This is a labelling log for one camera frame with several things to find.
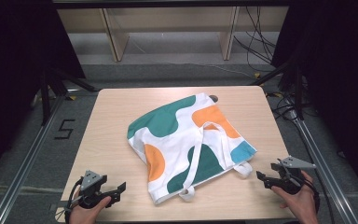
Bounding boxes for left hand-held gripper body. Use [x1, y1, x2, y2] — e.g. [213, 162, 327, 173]
[77, 169, 121, 210]

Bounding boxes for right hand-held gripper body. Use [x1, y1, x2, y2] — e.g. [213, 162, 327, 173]
[269, 155, 318, 196]

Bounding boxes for white tote bag coloured shapes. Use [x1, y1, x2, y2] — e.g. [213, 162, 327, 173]
[126, 92, 258, 206]

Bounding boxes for person's left hand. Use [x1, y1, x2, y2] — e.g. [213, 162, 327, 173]
[68, 194, 113, 224]

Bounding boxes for person's right hand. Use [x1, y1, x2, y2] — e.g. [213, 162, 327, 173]
[269, 170, 320, 224]

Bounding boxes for black metal stand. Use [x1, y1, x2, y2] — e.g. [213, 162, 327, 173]
[39, 66, 99, 126]
[249, 61, 305, 121]

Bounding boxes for black curtain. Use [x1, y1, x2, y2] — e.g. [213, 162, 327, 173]
[271, 0, 358, 198]
[0, 0, 87, 185]

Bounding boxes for light wooden bench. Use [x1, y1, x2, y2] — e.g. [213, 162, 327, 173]
[57, 6, 290, 63]

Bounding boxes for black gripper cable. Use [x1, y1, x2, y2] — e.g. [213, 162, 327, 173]
[292, 174, 322, 214]
[64, 176, 85, 220]

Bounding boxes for metal floor rail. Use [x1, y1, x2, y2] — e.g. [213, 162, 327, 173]
[0, 92, 67, 224]
[287, 108, 358, 224]

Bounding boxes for black cables beside rail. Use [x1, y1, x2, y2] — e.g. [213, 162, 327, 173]
[266, 89, 300, 123]

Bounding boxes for bundle of black floor cables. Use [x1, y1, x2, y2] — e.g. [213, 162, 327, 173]
[232, 6, 278, 73]

